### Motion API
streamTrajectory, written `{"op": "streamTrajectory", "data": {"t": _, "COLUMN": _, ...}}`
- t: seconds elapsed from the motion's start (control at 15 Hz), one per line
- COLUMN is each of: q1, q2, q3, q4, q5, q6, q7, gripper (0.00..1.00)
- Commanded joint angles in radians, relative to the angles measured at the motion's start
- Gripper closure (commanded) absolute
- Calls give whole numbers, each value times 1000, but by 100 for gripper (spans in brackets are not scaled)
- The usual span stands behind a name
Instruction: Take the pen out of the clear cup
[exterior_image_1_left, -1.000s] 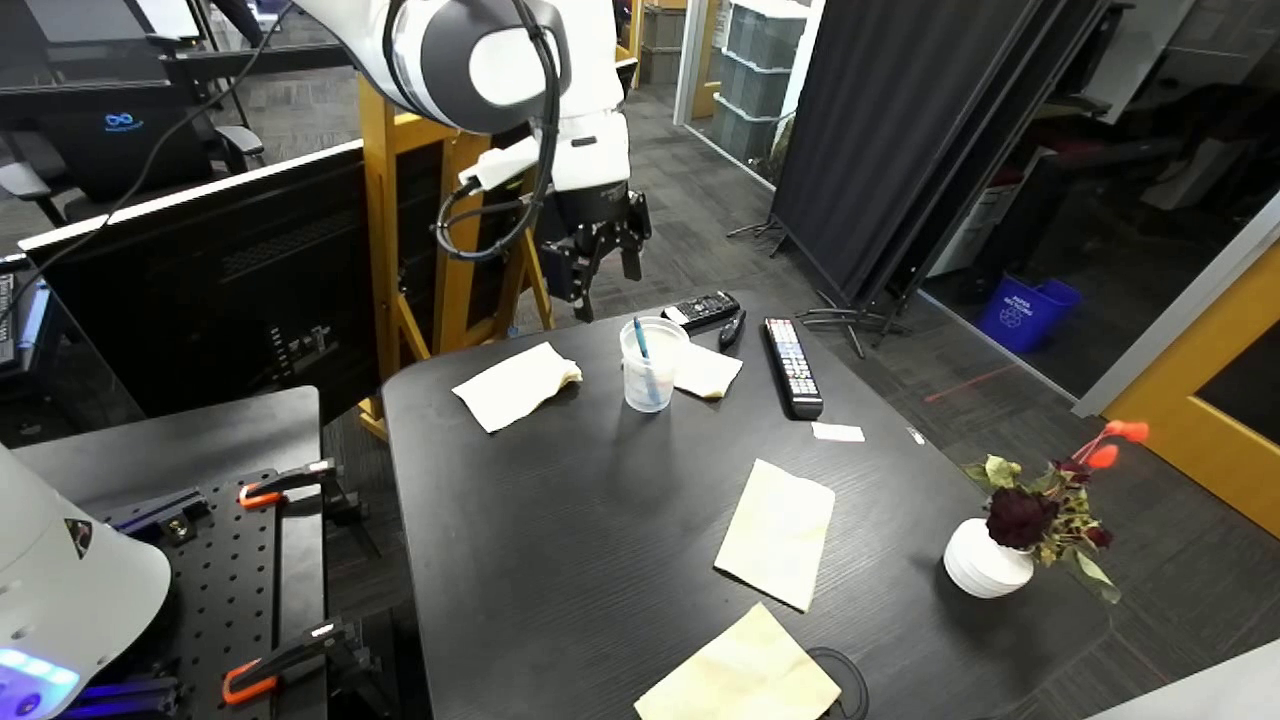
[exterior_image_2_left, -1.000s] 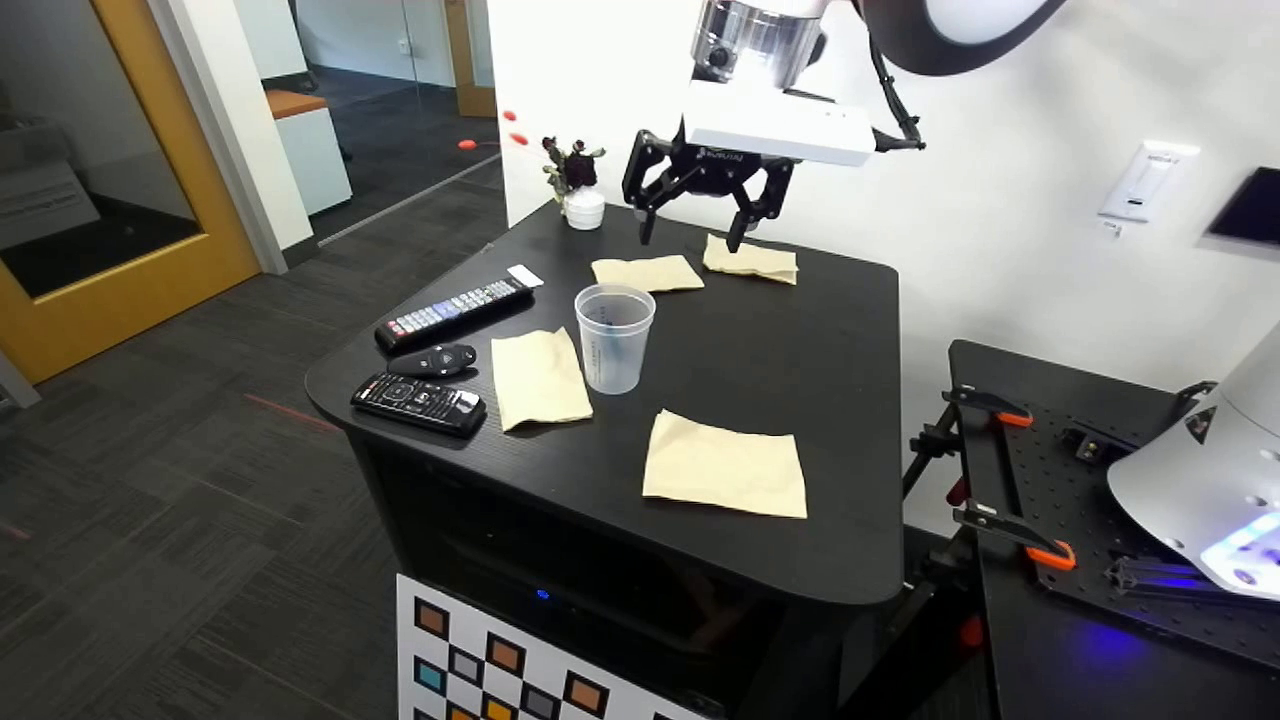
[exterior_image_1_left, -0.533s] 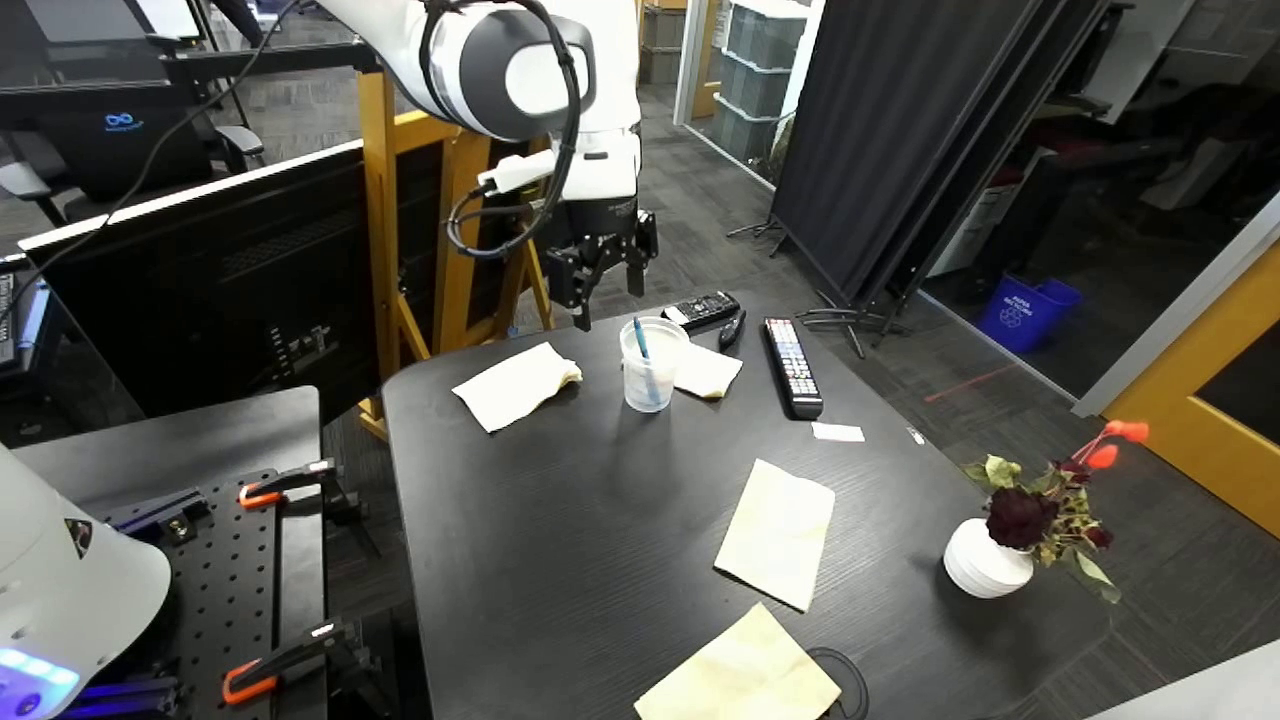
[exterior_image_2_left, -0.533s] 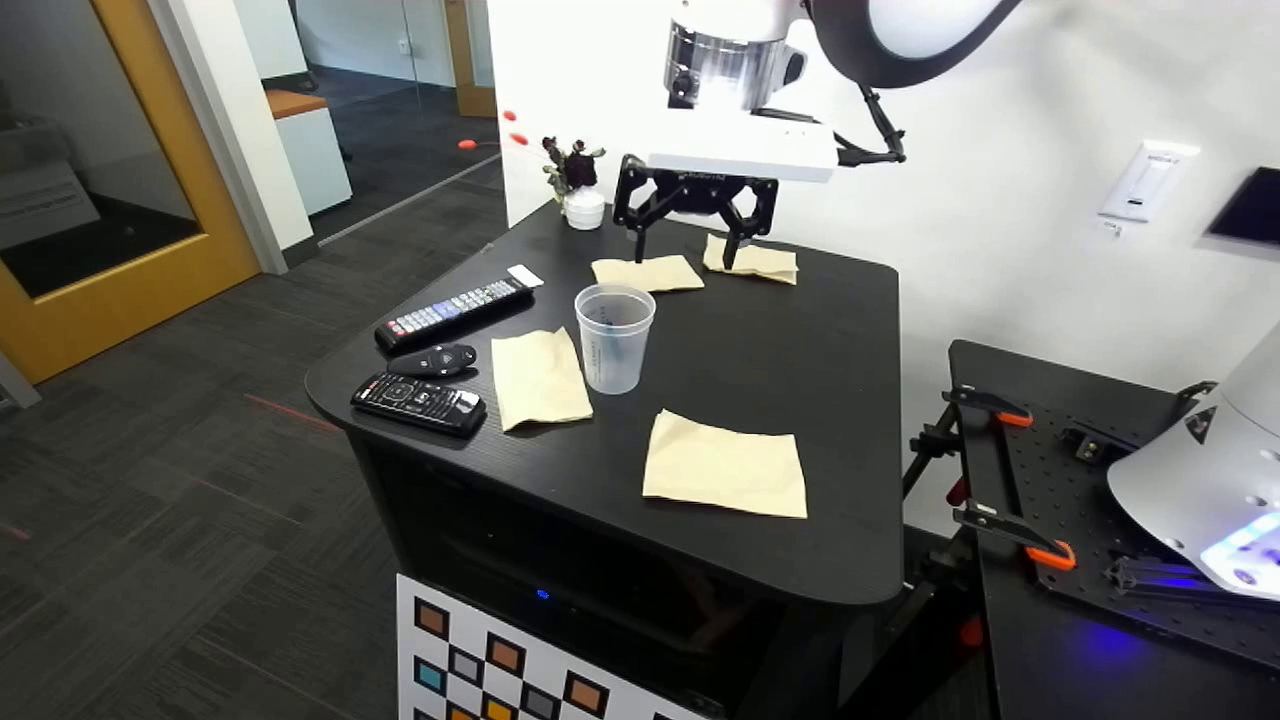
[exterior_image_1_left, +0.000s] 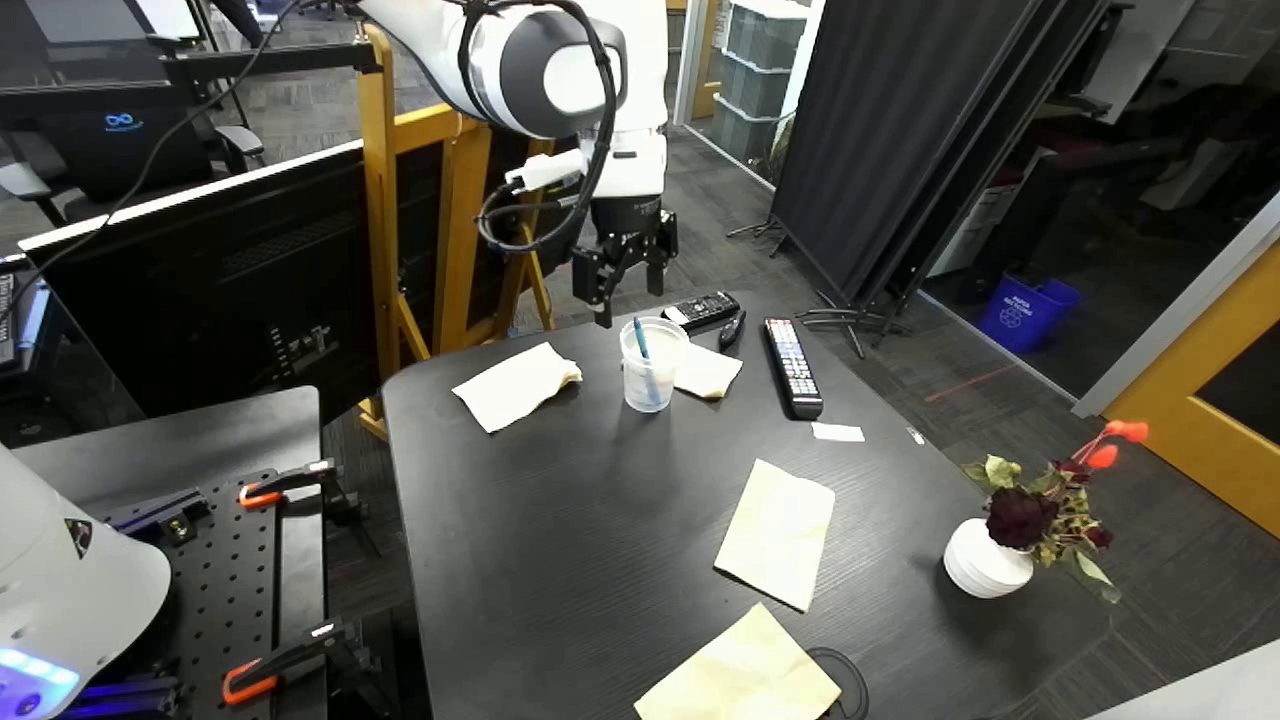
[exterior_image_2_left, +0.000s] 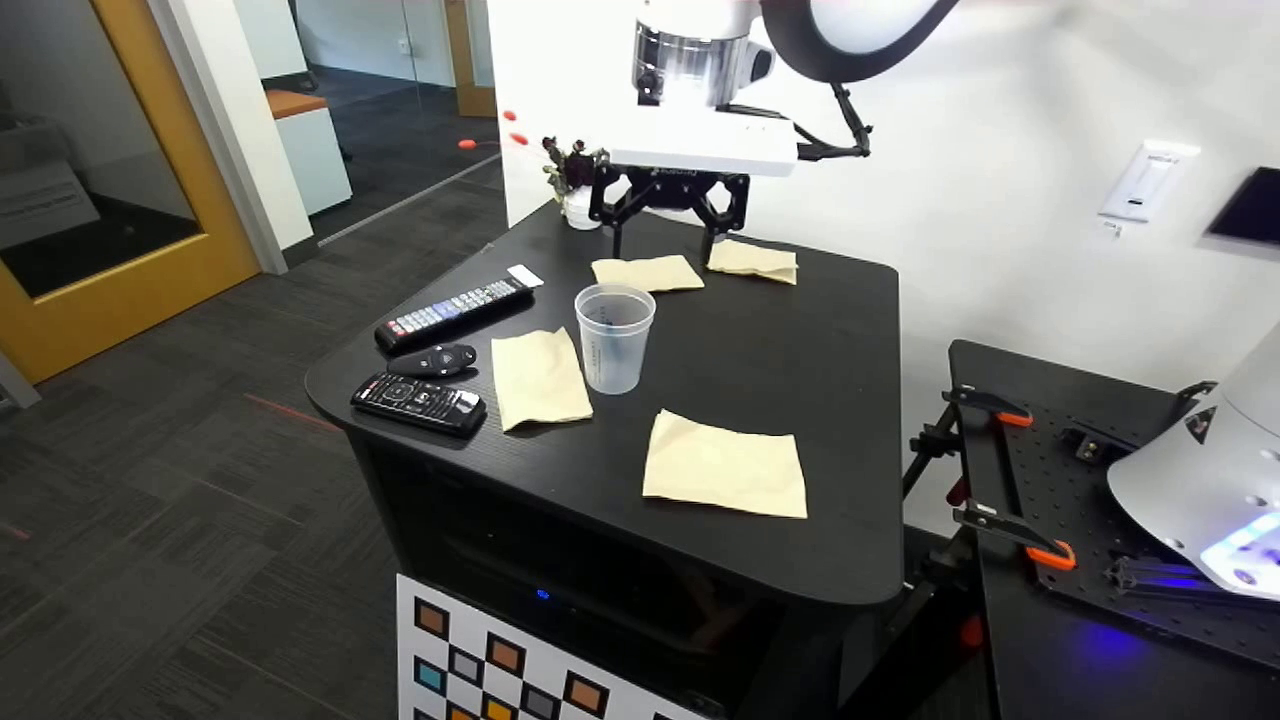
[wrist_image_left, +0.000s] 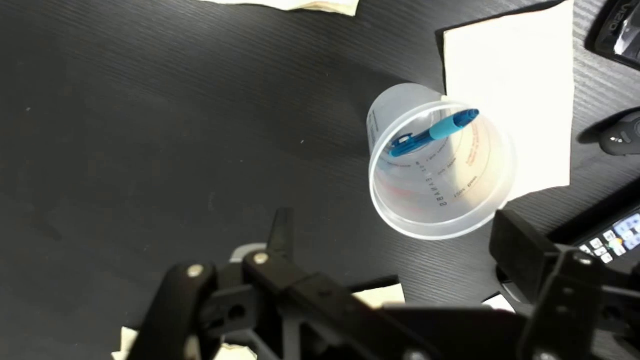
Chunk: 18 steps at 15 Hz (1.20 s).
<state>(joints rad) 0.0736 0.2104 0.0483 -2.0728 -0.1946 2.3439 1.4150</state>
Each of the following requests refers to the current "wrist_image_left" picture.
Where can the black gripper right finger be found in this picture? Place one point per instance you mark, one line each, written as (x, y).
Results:
(527, 251)

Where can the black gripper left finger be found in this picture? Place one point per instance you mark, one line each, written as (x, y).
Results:
(281, 231)

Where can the blue pen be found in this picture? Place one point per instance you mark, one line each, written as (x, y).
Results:
(441, 130)

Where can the clear plastic measuring cup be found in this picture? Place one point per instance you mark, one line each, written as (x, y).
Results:
(460, 193)

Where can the small white paper label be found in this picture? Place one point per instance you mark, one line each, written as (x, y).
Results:
(499, 302)

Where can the black remote control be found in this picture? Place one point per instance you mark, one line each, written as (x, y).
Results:
(616, 243)

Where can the black computer mouse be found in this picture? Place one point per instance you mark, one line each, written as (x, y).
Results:
(616, 137)

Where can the black glossy device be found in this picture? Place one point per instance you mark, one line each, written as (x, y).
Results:
(616, 37)

